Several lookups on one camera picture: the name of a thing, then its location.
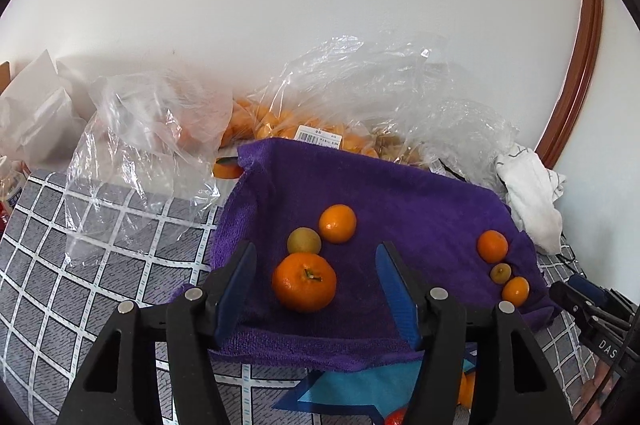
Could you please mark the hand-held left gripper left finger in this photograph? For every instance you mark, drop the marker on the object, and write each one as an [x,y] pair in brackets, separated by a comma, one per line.
[235,300]

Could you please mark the person's right hand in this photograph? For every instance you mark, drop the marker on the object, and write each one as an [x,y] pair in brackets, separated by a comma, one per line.
[592,397]

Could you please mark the crumpled clear plastic bag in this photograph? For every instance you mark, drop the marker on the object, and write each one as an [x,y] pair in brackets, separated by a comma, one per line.
[140,130]

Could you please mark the white cloth with dark lines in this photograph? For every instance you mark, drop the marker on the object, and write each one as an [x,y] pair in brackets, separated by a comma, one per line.
[530,200]

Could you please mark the small yellow fruit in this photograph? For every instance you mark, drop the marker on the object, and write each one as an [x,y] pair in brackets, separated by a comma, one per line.
[303,241]
[500,273]

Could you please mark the brown wooden door frame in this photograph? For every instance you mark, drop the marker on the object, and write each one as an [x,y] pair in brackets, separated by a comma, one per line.
[580,55]

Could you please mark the purple towel-lined tray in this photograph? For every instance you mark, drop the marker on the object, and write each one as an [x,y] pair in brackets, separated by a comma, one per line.
[400,205]

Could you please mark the clear plastic bag of oranges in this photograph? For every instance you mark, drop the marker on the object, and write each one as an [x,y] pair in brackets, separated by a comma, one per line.
[280,120]

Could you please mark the large orange with stem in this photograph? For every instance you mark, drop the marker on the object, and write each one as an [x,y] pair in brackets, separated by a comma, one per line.
[304,287]

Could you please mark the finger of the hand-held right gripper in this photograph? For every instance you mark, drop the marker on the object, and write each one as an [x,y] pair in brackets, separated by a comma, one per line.
[586,285]
[564,297]

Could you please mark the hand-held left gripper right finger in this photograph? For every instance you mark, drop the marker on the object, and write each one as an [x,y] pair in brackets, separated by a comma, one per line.
[397,300]

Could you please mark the white plastic bag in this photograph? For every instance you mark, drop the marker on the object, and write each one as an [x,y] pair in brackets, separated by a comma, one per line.
[40,115]

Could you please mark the clear plastic bottle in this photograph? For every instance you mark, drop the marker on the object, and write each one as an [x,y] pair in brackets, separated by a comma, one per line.
[12,185]

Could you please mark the small red fruit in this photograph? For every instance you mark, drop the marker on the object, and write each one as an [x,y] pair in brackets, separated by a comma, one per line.
[396,417]

